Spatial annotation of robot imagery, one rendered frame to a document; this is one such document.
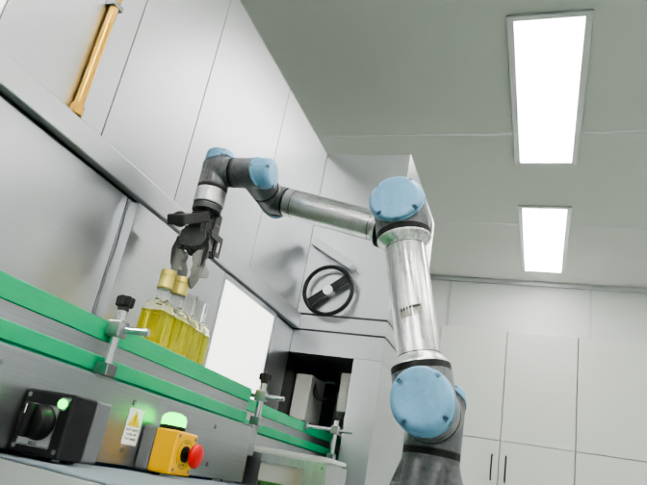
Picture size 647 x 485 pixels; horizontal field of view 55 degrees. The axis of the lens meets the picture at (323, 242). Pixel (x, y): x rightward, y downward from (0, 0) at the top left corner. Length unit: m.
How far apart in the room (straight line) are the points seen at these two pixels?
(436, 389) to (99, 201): 0.83
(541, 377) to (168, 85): 4.00
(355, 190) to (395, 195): 1.35
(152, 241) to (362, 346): 1.09
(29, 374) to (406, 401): 0.62
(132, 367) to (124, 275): 0.41
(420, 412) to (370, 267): 1.40
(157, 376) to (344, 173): 1.71
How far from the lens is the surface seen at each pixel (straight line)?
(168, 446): 1.12
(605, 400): 5.11
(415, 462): 1.30
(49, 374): 0.96
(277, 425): 1.99
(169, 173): 1.70
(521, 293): 5.77
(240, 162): 1.54
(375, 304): 2.45
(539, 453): 5.04
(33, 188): 1.34
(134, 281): 1.54
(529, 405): 5.08
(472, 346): 5.19
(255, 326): 2.13
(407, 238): 1.30
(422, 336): 1.22
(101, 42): 1.49
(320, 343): 2.46
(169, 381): 1.24
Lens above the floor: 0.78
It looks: 21 degrees up
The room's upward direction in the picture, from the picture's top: 11 degrees clockwise
